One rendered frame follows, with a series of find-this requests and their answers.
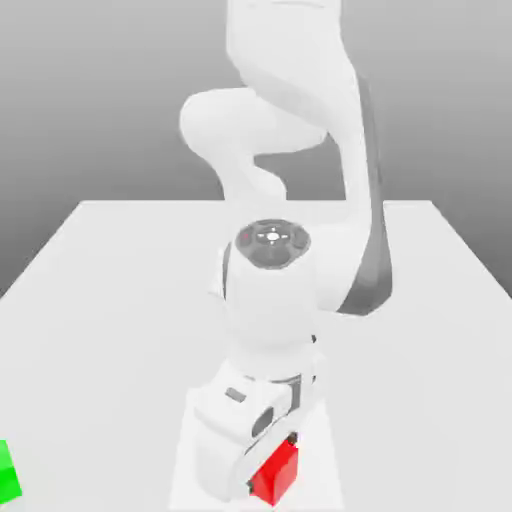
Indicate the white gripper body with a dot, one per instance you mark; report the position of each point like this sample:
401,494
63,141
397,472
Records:
218,460

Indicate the small red cube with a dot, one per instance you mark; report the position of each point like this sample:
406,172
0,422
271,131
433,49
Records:
276,474

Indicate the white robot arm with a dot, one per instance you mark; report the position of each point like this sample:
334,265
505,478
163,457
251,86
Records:
288,120

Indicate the small green cube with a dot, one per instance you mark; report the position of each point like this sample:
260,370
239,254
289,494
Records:
8,474

